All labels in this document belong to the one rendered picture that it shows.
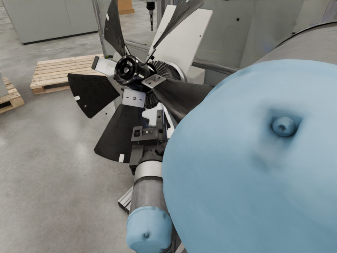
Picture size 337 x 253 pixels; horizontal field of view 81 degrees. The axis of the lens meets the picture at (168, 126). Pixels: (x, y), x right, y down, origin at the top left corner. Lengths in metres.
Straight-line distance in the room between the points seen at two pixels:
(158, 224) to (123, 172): 1.63
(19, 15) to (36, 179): 4.46
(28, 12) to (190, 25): 5.24
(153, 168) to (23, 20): 5.80
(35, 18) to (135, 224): 5.89
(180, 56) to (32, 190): 1.72
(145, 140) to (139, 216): 0.18
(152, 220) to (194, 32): 0.87
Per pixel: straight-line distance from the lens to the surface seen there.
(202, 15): 1.07
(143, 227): 0.34
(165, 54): 1.06
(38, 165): 2.35
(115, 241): 1.67
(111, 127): 0.80
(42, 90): 3.54
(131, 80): 0.75
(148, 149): 0.47
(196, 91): 0.71
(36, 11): 6.06
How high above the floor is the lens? 1.53
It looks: 40 degrees down
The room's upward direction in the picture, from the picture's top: straight up
